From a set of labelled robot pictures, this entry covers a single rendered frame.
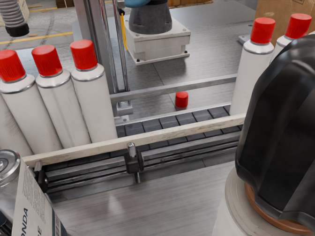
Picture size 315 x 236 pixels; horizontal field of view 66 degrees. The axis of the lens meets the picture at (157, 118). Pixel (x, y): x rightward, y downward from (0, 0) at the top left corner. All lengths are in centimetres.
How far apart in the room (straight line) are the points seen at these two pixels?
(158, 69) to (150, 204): 51
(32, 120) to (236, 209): 33
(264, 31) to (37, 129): 40
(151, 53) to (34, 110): 51
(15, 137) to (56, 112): 9
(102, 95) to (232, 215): 28
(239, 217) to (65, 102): 30
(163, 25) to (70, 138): 52
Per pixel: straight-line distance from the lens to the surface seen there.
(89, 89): 39
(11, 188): 25
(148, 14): 82
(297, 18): 49
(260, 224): 19
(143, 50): 83
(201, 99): 68
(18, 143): 47
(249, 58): 46
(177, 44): 86
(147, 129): 51
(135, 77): 77
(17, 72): 40
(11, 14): 47
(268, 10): 95
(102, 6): 44
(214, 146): 51
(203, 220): 39
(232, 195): 20
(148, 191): 41
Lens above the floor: 123
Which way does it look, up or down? 41 degrees down
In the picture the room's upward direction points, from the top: 2 degrees counter-clockwise
